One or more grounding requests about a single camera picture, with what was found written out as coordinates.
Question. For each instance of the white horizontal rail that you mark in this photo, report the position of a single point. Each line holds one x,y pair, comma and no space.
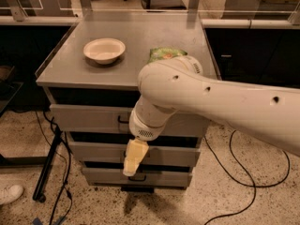
249,24

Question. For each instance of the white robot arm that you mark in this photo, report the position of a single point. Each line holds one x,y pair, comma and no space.
268,113

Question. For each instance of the white paper bowl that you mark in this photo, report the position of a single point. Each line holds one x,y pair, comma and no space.
104,51

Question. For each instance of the grey top drawer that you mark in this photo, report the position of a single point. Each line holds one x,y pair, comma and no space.
100,119

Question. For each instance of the black stand leg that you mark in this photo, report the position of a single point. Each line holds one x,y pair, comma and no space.
38,194

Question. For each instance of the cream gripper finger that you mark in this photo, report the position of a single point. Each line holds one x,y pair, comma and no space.
136,151

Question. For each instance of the white shoe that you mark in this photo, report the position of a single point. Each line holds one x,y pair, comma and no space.
10,194

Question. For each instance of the grey metal drawer cabinet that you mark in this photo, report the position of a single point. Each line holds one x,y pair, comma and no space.
70,78

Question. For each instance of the grey middle drawer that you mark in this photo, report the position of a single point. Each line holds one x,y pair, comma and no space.
111,148

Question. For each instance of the green chip bag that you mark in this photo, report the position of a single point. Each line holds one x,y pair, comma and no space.
164,53

